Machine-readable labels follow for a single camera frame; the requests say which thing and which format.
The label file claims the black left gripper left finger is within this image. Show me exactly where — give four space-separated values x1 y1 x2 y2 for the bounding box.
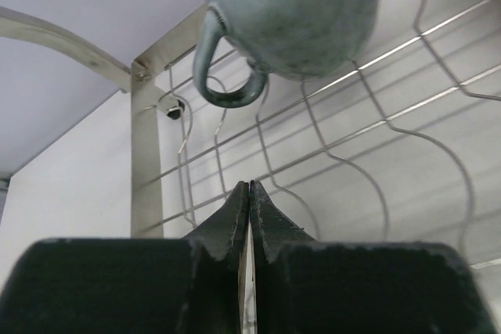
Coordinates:
1 181 250 333

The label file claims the stainless steel dish rack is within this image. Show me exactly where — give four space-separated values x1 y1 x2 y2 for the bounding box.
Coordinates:
1 0 500 333

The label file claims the dark speckled grey mug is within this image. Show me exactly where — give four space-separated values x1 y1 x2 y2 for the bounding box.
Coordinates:
193 0 379 109

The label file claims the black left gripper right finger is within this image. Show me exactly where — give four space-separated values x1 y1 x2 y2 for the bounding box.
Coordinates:
249 181 497 333

